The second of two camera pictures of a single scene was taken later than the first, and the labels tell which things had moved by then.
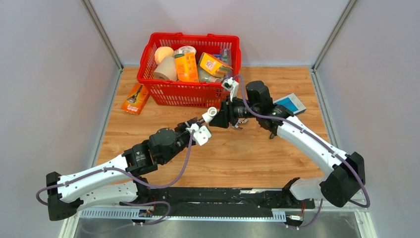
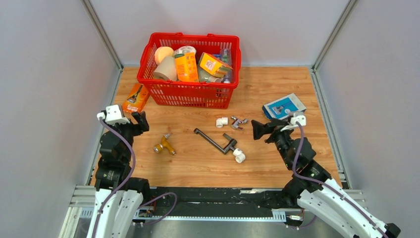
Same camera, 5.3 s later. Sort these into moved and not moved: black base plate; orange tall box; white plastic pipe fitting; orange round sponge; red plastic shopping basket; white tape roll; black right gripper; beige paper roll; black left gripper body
Moved: white plastic pipe fitting; black right gripper; black left gripper body
Not moved: black base plate; red plastic shopping basket; beige paper roll; orange tall box; orange round sponge; white tape roll
